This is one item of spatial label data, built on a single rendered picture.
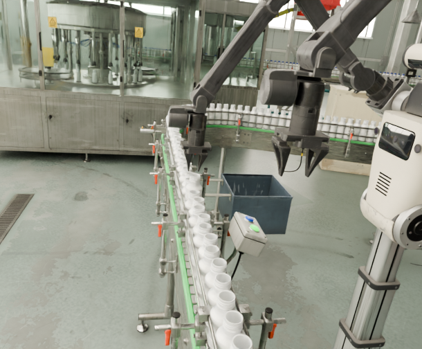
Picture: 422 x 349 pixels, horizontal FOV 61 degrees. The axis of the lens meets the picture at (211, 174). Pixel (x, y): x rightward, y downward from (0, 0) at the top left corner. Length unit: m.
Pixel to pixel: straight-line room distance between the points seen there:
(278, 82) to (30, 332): 2.08
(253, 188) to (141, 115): 2.79
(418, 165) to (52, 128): 4.26
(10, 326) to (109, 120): 2.86
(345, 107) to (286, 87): 4.68
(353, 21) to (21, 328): 2.27
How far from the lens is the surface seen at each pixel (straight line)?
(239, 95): 6.74
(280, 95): 0.72
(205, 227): 1.04
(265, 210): 1.84
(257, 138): 3.02
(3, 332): 2.50
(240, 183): 2.08
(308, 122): 0.75
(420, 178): 1.16
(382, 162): 1.25
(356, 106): 5.42
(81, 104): 4.69
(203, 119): 1.18
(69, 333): 2.39
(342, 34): 0.76
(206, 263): 0.92
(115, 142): 4.76
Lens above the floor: 1.66
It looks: 21 degrees down
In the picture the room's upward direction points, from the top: 6 degrees clockwise
